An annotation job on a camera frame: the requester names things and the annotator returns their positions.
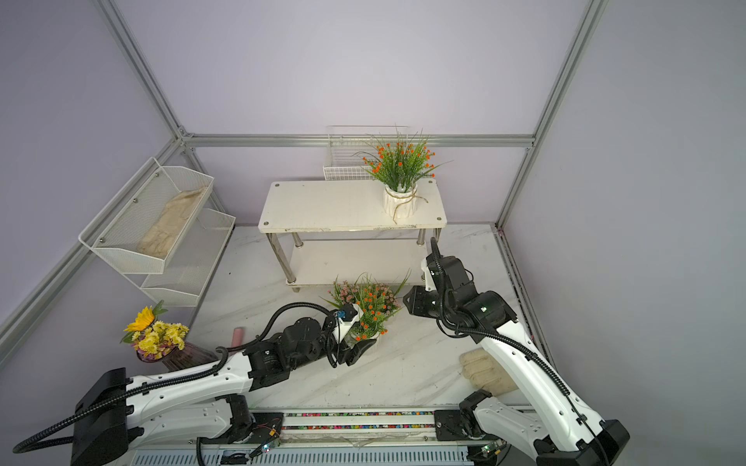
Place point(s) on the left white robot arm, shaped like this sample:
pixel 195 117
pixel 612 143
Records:
pixel 206 402

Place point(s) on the white wire basket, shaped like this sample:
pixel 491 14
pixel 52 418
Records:
pixel 344 157

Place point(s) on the white two-tier rack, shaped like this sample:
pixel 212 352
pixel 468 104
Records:
pixel 327 231

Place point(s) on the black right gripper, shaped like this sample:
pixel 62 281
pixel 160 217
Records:
pixel 418 308

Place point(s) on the pink flower pot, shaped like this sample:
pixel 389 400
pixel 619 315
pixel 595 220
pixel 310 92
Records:
pixel 343 293

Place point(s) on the beige cloth on table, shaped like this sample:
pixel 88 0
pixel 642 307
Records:
pixel 484 372

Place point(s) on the orange flower pot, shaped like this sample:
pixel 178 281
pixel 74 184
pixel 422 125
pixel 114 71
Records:
pixel 399 162
pixel 379 303

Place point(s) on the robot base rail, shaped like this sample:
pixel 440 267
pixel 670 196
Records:
pixel 406 436

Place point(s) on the purple pink spray bottle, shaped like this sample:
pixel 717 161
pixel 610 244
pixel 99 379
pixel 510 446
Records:
pixel 237 337

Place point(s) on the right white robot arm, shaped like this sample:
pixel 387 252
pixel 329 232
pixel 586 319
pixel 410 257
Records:
pixel 564 429

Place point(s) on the yellow flower bouquet vase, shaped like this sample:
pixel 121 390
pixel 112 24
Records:
pixel 157 341

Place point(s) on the beige cloth in shelf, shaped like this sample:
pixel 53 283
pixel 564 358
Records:
pixel 162 236

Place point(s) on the aluminium frame profile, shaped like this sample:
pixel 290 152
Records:
pixel 15 330

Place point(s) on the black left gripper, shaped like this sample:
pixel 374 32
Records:
pixel 352 354

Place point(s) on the white mesh wall shelf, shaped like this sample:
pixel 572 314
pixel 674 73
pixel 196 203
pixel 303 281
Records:
pixel 182 278

